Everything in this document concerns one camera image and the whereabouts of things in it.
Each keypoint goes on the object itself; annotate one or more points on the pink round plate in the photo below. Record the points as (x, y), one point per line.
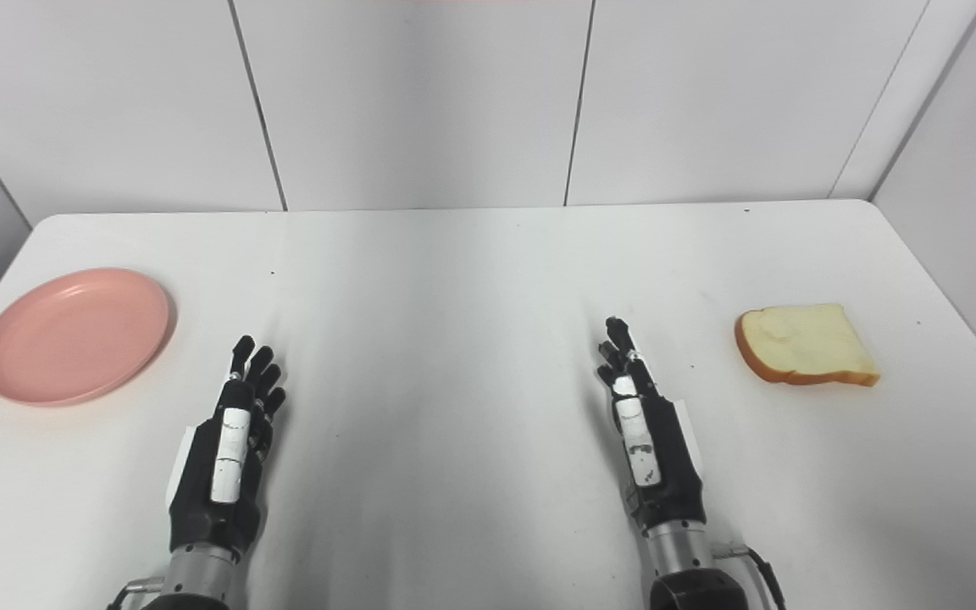
(75, 335)

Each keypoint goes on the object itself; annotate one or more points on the slice of bread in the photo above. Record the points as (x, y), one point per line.
(804, 345)

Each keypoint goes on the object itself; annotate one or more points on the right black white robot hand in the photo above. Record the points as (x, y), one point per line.
(647, 449)

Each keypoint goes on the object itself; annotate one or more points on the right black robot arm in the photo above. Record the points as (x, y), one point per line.
(687, 572)

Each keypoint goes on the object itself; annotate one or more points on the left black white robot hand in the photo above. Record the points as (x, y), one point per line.
(228, 457)

